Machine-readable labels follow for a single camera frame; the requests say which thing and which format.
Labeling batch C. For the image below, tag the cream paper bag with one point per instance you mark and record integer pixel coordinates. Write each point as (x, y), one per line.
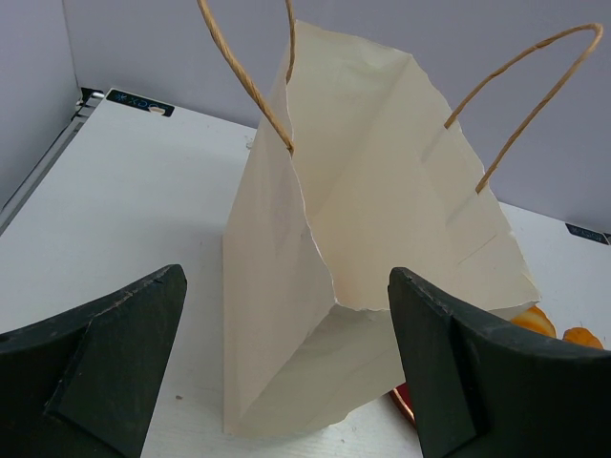
(358, 166)

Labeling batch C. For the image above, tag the orange loaf bread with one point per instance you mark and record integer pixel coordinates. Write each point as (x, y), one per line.
(582, 336)

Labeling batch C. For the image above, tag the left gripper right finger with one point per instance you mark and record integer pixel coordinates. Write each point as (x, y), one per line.
(481, 386)

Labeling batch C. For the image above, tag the aluminium frame rail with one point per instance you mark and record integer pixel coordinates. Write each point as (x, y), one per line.
(84, 108)

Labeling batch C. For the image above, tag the croissant bread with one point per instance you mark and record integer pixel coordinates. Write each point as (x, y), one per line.
(535, 319)

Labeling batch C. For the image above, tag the dark red round plate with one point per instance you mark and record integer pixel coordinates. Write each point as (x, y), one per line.
(400, 396)

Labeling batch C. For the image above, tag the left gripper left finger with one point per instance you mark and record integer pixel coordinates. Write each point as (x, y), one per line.
(85, 382)

